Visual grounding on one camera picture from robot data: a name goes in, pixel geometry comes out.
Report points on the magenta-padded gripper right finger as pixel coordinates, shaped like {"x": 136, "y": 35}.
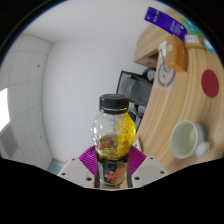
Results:
{"x": 147, "y": 168}

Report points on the flat round red coaster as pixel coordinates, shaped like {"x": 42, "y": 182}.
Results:
{"x": 210, "y": 83}

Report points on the purple standing pouch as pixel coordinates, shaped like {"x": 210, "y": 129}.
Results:
{"x": 166, "y": 22}

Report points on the wooden side desk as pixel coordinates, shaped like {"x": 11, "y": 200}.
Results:
{"x": 148, "y": 40}

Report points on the black mesh office chair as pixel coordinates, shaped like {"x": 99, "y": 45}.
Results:
{"x": 120, "y": 83}

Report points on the orange-brown cardboard box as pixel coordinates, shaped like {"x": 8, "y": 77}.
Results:
{"x": 176, "y": 53}

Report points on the small light blue packet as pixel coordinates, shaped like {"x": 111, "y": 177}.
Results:
{"x": 209, "y": 46}

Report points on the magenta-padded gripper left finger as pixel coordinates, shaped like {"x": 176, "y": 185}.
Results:
{"x": 76, "y": 169}

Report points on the grey backpack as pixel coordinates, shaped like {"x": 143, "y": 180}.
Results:
{"x": 138, "y": 90}

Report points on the clear bottle with black cap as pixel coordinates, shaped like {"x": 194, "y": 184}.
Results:
{"x": 113, "y": 133}

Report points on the white and grey mug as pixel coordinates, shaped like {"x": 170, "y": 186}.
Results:
{"x": 185, "y": 139}

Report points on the small tan box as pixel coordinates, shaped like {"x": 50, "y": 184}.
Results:
{"x": 193, "y": 40}

